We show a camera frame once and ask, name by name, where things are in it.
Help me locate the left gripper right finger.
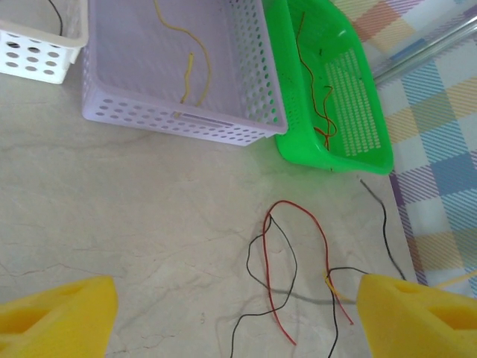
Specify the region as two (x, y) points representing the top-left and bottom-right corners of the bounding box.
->
(357, 274), (477, 358)

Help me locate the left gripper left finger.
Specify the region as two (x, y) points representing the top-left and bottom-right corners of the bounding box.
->
(0, 274), (119, 358)

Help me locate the black wire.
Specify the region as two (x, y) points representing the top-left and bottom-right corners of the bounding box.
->
(326, 266), (370, 358)
(229, 214), (359, 358)
(359, 179), (407, 280)
(47, 0), (64, 37)

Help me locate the red wire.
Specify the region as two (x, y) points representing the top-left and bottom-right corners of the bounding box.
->
(314, 85), (338, 139)
(296, 10), (333, 149)
(262, 200), (355, 346)

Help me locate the green plastic basket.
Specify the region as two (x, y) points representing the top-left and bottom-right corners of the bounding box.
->
(260, 0), (395, 176)

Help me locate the white perforated plastic basket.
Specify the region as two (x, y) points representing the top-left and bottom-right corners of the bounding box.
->
(0, 0), (90, 85)

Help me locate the lilac perforated plastic basket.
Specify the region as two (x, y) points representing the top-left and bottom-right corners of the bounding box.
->
(80, 0), (290, 147)

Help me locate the aluminium frame post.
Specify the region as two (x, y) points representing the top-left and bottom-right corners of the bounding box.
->
(372, 14), (477, 85)

